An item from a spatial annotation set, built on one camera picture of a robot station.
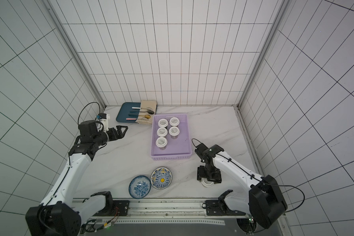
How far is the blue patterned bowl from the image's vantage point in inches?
30.3

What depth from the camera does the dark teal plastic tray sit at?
113 cm

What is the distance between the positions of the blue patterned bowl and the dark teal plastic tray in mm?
459
